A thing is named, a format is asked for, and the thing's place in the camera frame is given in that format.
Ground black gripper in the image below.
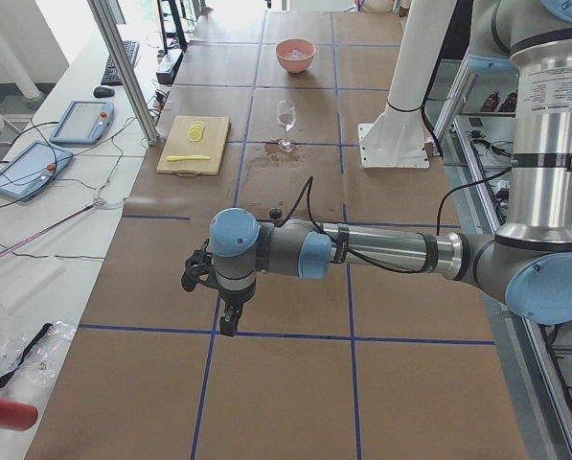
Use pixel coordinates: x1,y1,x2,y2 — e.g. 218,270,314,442
220,289,247,336

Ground steel double jigger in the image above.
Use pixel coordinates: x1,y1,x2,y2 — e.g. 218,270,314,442
269,207,283,220

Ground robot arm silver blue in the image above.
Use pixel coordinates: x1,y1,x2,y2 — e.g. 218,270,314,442
207,1,572,336

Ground clear wine glass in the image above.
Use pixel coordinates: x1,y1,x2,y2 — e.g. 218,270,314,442
277,100,296,152

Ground pink bowl with ice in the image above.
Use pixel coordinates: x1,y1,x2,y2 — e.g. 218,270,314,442
276,38,316,74

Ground yellow plastic knife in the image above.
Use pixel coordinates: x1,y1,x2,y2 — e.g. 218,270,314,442
166,154,211,162

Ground long metal grabber rod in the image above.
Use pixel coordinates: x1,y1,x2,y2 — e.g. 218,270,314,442
0,198,105,259

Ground bamboo cutting board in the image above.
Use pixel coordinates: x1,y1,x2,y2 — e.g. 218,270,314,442
156,116,230,175

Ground lemon slice nearest board edge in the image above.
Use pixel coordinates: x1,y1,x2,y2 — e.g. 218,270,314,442
188,131,202,142

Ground clear plastic bag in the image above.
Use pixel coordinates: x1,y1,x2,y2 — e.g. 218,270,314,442
0,321,77,390

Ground red cylinder bottle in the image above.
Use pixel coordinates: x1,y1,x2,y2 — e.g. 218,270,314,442
0,398,38,431

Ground blue teach pendant far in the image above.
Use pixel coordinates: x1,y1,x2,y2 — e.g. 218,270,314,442
50,101,114,147

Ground blue teach pendant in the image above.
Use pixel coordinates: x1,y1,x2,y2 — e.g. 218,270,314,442
0,141,73,201
50,101,114,147

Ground blue teach pendant near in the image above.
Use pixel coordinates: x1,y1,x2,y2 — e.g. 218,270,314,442
0,141,73,201

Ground black computer mouse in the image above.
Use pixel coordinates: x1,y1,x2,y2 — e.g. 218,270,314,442
93,85,115,99

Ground black keyboard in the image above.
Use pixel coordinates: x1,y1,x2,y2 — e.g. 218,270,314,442
100,39,141,87

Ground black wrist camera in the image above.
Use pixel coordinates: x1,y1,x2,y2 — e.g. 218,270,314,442
181,246,217,292

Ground black strap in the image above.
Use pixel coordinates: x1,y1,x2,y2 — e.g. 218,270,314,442
0,322,54,390

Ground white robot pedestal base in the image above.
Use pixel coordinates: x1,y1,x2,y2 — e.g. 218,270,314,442
358,1,466,171

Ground aluminium frame post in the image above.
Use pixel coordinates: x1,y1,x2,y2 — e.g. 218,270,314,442
87,0,160,146

